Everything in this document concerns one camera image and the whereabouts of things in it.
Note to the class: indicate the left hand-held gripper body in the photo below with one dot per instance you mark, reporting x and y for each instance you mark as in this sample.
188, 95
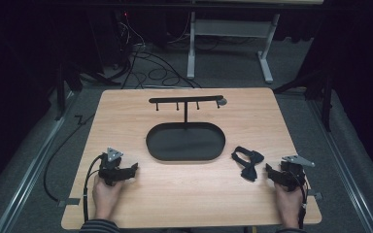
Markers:
110, 170

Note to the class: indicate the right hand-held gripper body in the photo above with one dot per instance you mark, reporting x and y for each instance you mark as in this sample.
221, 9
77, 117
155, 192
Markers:
292, 174

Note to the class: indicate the black bow tie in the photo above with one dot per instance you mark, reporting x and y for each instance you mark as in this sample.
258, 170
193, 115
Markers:
248, 163

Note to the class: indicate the person's left hand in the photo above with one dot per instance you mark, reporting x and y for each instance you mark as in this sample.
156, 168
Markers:
105, 197

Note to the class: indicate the person's right hand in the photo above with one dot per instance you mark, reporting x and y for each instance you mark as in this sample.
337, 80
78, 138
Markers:
288, 204

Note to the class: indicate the black hook rack with tray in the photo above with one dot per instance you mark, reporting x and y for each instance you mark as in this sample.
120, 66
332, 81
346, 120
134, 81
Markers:
186, 142

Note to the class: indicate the black metal stand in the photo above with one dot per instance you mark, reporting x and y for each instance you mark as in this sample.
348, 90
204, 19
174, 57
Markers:
327, 97
60, 93

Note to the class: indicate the grey table bracket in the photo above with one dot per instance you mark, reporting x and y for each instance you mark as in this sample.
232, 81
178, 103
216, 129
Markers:
314, 194
68, 202

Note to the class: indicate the silver floor rail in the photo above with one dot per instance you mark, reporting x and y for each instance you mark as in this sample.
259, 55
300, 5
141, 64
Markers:
343, 161
32, 171

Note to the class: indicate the white metal desk frame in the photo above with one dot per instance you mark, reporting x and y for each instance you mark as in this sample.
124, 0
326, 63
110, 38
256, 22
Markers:
230, 28

